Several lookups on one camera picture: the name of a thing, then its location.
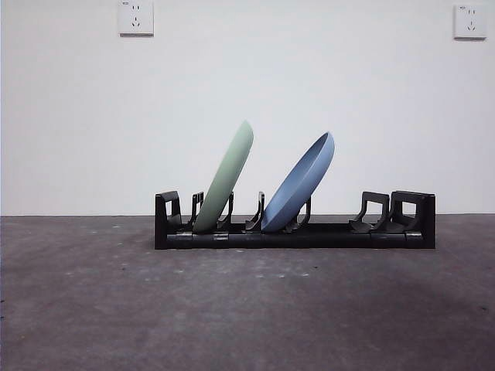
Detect green round plate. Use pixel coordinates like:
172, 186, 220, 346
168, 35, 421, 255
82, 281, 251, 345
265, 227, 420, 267
192, 119, 254, 234

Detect blue round plate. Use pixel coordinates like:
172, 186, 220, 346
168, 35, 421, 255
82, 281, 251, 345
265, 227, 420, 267
261, 131, 336, 233

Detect black plate rack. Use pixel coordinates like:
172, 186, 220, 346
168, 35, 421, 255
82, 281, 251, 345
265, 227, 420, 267
153, 189, 437, 250

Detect white wall socket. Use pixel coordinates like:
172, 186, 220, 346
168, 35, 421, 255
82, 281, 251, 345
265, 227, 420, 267
452, 4, 487, 40
118, 0, 155, 38

